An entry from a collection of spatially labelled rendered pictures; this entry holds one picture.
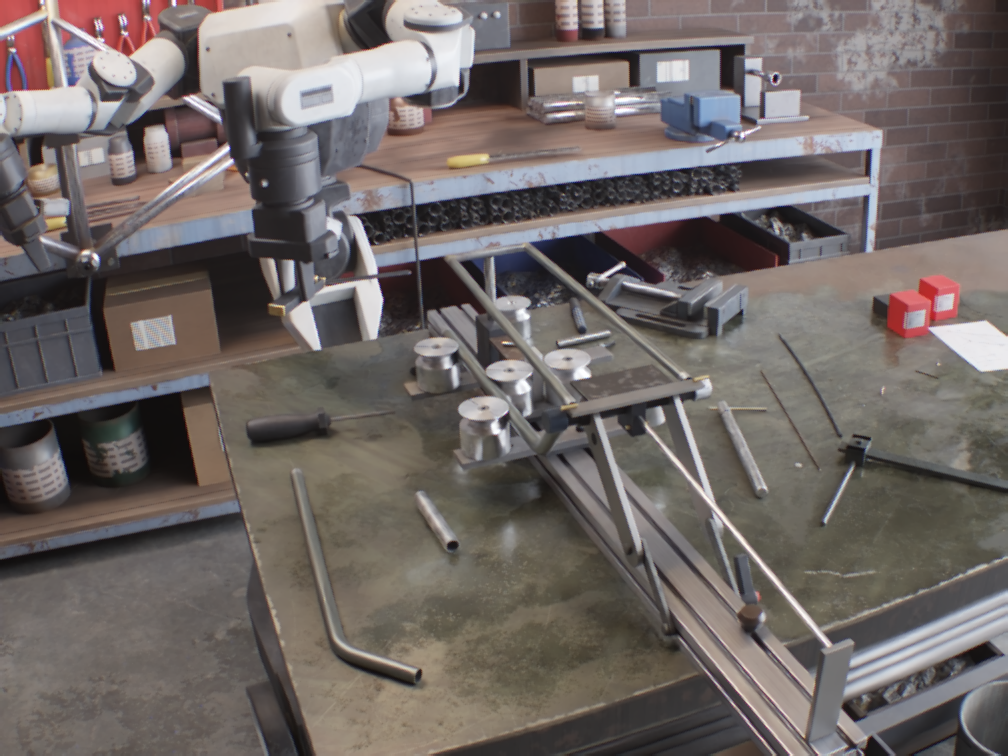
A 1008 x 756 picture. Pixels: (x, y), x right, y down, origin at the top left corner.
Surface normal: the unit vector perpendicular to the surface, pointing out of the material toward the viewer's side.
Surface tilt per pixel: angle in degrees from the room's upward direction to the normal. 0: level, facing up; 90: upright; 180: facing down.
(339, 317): 64
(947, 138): 90
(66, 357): 90
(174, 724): 0
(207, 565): 0
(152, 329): 90
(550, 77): 91
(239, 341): 0
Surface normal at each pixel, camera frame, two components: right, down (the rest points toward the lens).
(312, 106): 0.67, 0.30
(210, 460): 0.40, 0.38
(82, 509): -0.04, -0.90
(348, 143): 0.93, 0.21
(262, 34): -0.36, 0.33
